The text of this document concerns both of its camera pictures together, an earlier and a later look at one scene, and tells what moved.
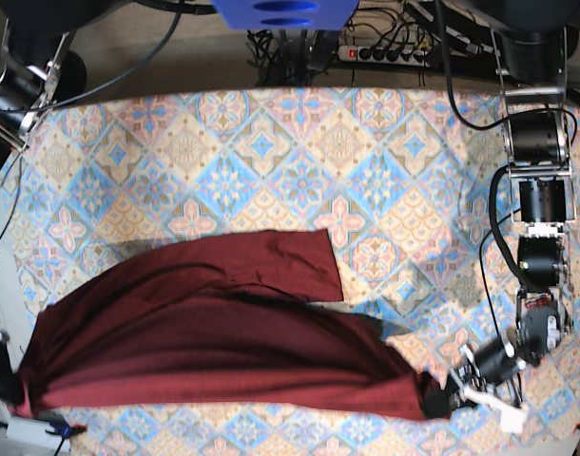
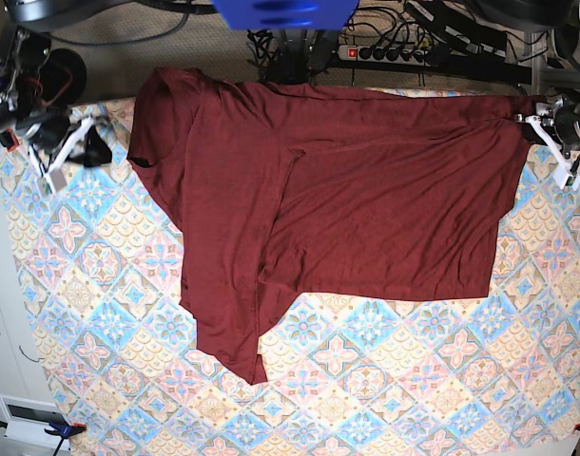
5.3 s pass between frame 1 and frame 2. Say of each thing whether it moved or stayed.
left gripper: moved
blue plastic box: stayed
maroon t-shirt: moved
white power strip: stayed
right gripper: moved
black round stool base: stayed
